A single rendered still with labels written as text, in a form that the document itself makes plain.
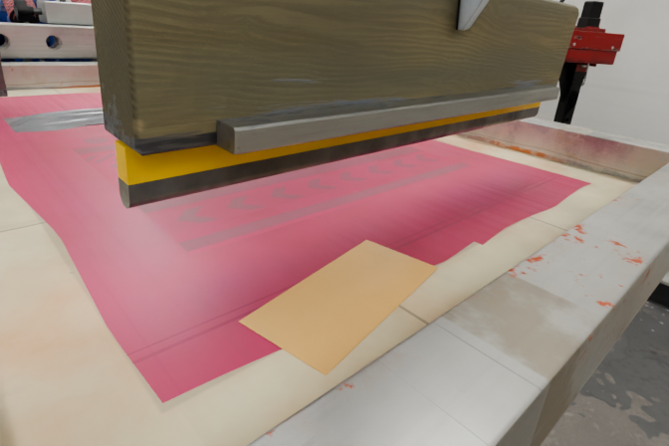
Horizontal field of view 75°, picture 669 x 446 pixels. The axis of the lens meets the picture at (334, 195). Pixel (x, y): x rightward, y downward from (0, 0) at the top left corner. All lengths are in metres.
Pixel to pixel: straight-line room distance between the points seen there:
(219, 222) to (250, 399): 0.14
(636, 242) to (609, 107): 2.08
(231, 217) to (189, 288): 0.08
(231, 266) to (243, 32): 0.12
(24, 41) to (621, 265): 0.81
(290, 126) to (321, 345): 0.09
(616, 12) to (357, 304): 2.19
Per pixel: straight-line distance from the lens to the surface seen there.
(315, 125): 0.18
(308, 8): 0.19
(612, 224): 0.28
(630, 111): 2.31
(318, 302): 0.21
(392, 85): 0.24
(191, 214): 0.30
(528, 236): 0.32
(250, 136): 0.16
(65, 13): 0.92
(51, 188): 0.37
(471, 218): 0.33
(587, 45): 1.56
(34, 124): 0.55
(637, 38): 2.31
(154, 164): 0.18
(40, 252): 0.28
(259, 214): 0.30
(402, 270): 0.25
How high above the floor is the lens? 1.08
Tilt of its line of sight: 22 degrees down
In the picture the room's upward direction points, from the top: 4 degrees clockwise
